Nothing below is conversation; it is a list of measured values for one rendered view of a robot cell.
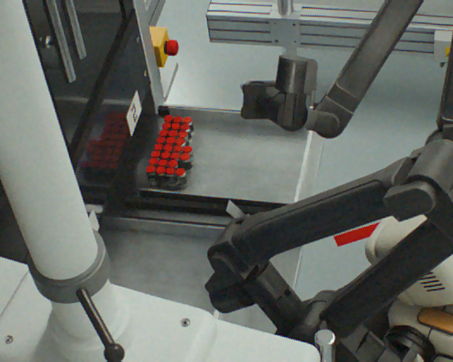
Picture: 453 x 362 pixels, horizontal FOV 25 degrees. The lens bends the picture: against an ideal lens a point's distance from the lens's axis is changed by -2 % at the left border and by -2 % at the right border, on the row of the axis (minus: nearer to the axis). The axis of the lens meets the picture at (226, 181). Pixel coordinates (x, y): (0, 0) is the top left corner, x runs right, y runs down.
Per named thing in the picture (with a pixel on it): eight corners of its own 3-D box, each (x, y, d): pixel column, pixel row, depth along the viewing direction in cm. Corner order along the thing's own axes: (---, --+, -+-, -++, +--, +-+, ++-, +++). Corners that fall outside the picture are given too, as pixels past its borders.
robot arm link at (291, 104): (278, 132, 175) (308, 134, 177) (283, 93, 173) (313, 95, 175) (262, 122, 181) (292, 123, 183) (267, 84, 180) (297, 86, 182)
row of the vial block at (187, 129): (166, 187, 227) (164, 173, 224) (186, 130, 238) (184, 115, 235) (177, 189, 226) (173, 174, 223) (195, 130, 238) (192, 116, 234)
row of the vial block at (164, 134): (147, 185, 228) (144, 171, 225) (167, 128, 239) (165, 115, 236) (157, 186, 227) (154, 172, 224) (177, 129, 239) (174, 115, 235)
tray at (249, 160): (141, 200, 226) (139, 189, 223) (170, 116, 242) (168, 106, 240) (294, 215, 218) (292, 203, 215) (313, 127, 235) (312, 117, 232)
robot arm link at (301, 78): (337, 135, 174) (338, 125, 182) (347, 70, 170) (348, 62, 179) (267, 125, 175) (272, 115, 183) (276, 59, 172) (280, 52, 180)
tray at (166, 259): (50, 321, 206) (46, 311, 203) (85, 224, 223) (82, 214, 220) (211, 341, 199) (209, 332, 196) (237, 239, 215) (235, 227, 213)
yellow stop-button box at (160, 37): (135, 67, 244) (130, 44, 238) (142, 47, 248) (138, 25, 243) (166, 68, 242) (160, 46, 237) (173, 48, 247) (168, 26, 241)
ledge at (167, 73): (112, 98, 252) (110, 93, 250) (126, 64, 260) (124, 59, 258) (166, 102, 249) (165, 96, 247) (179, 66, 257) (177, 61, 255)
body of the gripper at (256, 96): (242, 82, 185) (256, 90, 178) (293, 82, 188) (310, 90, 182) (239, 116, 187) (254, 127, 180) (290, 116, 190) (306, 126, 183)
